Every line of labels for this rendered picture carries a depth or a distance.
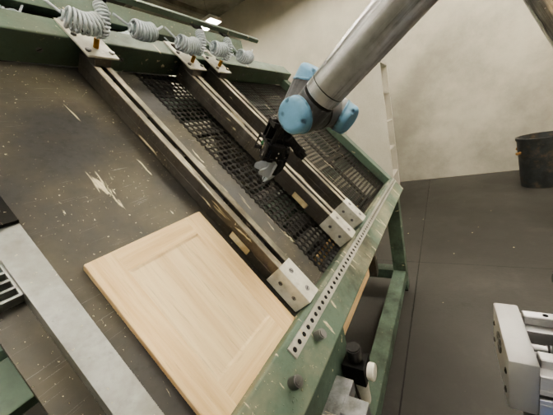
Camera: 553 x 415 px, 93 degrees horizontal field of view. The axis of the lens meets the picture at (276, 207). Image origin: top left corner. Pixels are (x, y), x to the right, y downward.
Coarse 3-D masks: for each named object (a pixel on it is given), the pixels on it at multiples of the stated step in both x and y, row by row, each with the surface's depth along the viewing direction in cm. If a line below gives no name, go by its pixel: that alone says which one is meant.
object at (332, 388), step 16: (336, 352) 70; (352, 352) 69; (336, 368) 69; (352, 368) 69; (368, 368) 69; (320, 384) 61; (336, 384) 67; (352, 384) 66; (368, 384) 72; (320, 400) 61; (336, 400) 63; (352, 400) 59; (368, 400) 72
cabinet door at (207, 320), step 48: (144, 240) 62; (192, 240) 69; (144, 288) 55; (192, 288) 61; (240, 288) 68; (144, 336) 50; (192, 336) 55; (240, 336) 60; (192, 384) 49; (240, 384) 54
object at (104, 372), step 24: (0, 240) 46; (24, 240) 47; (24, 264) 45; (48, 264) 47; (24, 288) 43; (48, 288) 45; (48, 312) 43; (72, 312) 45; (72, 336) 43; (96, 336) 44; (72, 360) 41; (96, 360) 43; (120, 360) 44; (96, 384) 41; (120, 384) 42; (120, 408) 40; (144, 408) 42
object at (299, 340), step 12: (396, 180) 191; (384, 192) 162; (372, 216) 130; (360, 240) 109; (348, 252) 99; (348, 264) 94; (336, 276) 86; (324, 288) 80; (324, 300) 76; (312, 312) 71; (312, 324) 68; (300, 336) 64; (288, 348) 60; (300, 348) 62
